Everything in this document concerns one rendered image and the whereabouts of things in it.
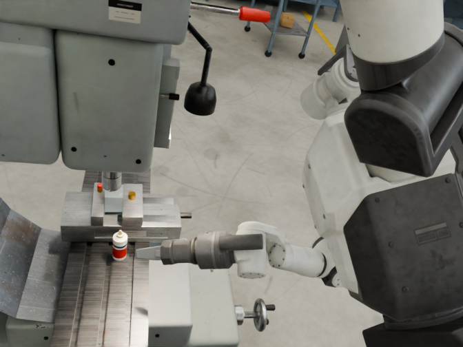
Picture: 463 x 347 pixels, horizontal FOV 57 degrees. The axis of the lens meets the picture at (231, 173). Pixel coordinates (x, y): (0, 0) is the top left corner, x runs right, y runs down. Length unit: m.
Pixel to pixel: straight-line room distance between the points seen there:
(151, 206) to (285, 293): 1.33
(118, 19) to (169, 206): 0.76
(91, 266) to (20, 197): 1.63
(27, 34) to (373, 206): 0.61
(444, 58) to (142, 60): 0.50
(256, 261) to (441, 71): 0.59
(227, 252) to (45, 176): 2.18
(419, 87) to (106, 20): 0.50
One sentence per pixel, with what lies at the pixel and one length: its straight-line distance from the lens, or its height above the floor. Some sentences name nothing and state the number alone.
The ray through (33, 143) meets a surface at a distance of 0.91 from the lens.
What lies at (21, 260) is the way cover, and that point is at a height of 0.89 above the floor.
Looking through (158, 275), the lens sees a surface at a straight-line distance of 1.38.
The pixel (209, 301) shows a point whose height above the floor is 0.71.
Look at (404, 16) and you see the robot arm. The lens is 0.43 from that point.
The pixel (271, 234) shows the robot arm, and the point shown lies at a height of 1.23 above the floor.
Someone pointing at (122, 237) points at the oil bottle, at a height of 1.00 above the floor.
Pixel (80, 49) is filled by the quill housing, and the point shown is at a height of 1.60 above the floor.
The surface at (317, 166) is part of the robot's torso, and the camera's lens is 0.62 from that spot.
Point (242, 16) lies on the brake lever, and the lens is 0.77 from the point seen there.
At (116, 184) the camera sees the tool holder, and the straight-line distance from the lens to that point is 1.08.
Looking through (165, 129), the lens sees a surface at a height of 1.39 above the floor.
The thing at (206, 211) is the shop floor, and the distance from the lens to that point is 2.81.
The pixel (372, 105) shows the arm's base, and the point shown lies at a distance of 0.48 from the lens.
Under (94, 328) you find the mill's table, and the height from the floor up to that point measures 0.91.
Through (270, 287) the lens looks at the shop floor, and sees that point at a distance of 2.51.
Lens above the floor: 1.93
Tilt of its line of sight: 37 degrees down
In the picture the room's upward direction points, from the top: 14 degrees clockwise
